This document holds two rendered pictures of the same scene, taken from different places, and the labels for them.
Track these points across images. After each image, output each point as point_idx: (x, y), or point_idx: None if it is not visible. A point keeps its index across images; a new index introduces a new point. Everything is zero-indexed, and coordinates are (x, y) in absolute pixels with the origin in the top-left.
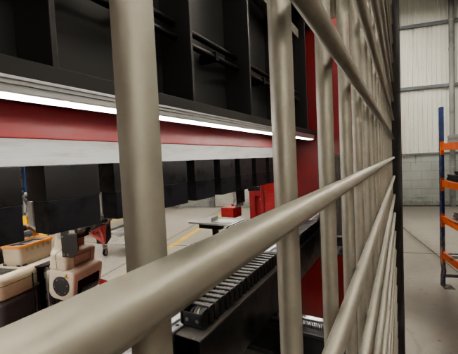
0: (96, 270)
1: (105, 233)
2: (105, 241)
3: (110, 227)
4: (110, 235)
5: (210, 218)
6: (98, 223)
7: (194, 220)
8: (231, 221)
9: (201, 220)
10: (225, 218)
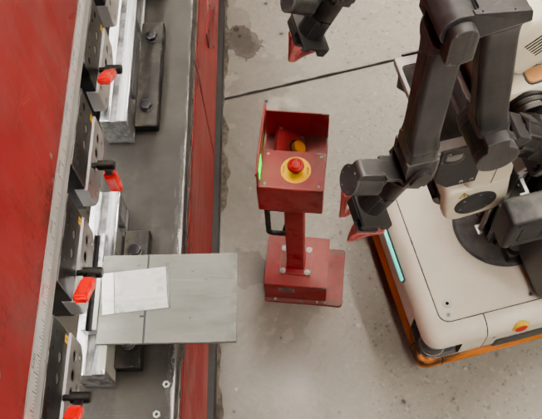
0: (436, 186)
1: (290, 51)
2: (288, 59)
3: (437, 169)
4: (434, 177)
5: (203, 317)
6: (292, 27)
7: (226, 268)
8: (112, 285)
9: (213, 282)
10: (150, 320)
